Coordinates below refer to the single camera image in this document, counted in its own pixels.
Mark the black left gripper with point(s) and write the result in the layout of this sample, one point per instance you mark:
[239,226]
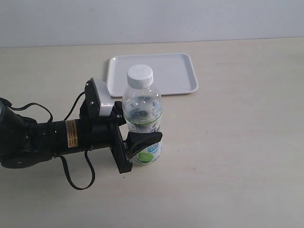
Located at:
[103,132]

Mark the clear plastic drink bottle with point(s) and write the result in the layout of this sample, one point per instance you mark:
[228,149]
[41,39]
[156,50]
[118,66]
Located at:
[142,109]

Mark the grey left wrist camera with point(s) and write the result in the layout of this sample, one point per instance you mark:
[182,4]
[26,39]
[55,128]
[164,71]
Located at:
[97,98]

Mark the white plastic tray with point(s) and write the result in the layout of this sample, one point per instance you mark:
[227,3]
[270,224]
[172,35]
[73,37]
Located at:
[173,73]

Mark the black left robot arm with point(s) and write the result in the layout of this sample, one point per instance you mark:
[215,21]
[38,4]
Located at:
[25,143]

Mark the white bottle cap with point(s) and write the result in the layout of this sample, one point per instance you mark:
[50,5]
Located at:
[139,77]

